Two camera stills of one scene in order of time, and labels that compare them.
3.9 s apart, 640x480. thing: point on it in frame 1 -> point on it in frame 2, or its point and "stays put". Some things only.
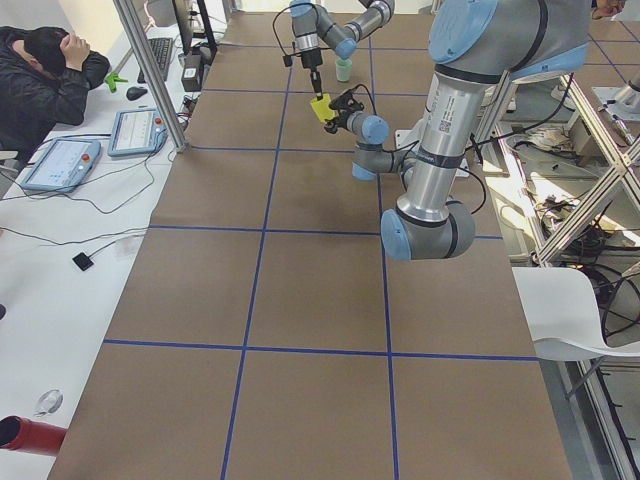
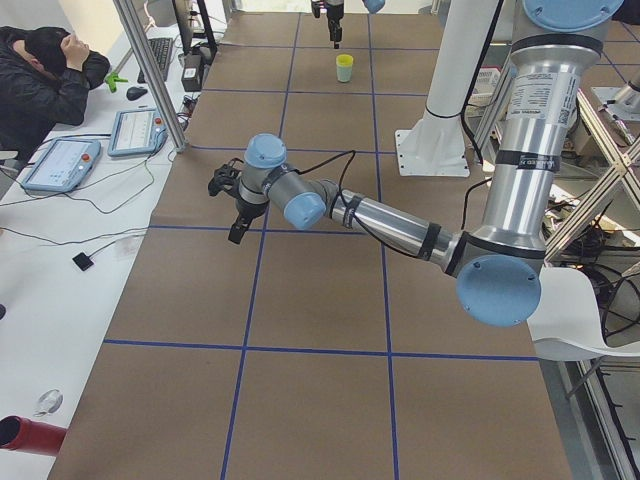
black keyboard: x=161 y=49 stays put
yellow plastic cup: x=322 y=109 -> x=344 y=60
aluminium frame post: x=134 y=27 stays put
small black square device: x=83 y=261 stays put
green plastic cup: x=343 y=69 stays put
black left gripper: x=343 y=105 -> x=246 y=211
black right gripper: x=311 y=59 -> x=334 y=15
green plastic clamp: x=112 y=78 stays put
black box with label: x=192 y=73 stays put
